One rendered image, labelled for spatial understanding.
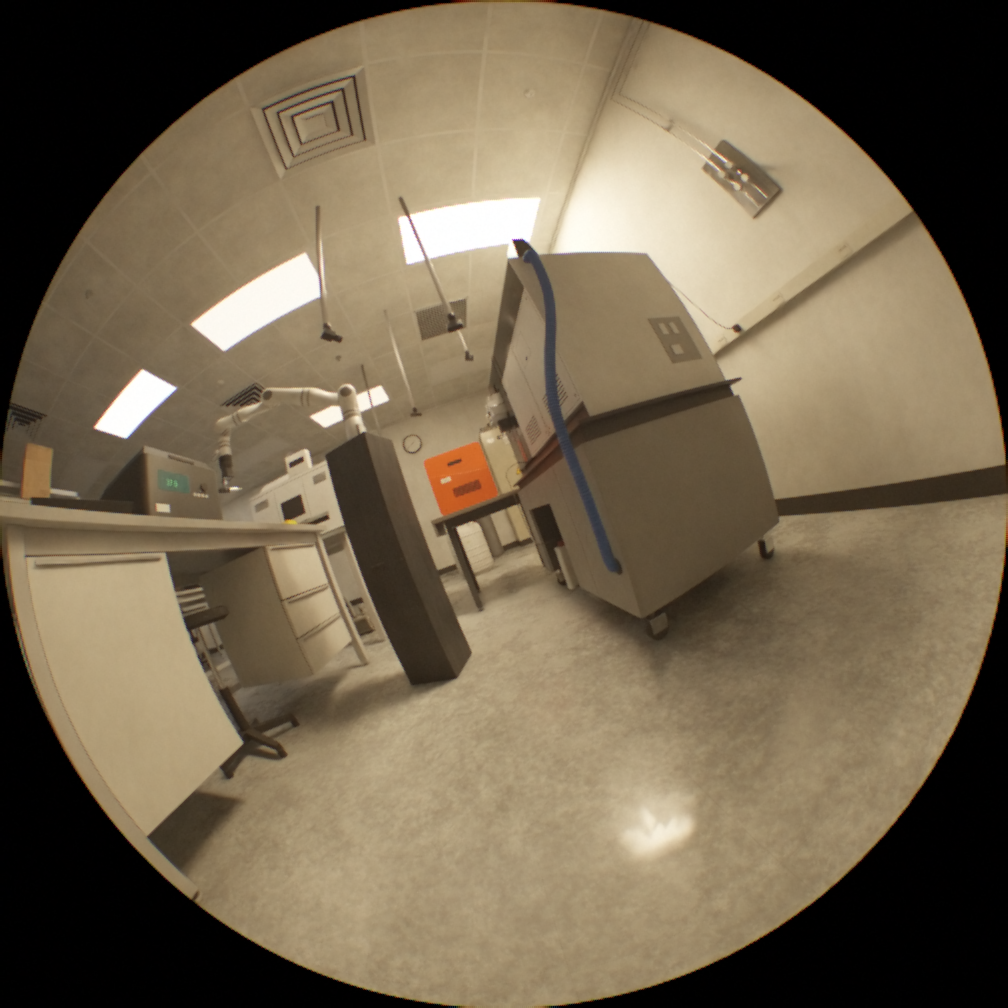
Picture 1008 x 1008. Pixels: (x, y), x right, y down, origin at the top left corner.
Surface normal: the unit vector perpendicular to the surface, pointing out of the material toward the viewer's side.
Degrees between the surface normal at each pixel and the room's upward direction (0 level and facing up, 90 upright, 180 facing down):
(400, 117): 180
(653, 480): 90
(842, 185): 90
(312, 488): 90
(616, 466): 90
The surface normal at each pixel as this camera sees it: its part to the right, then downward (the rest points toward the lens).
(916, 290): -0.93, 0.35
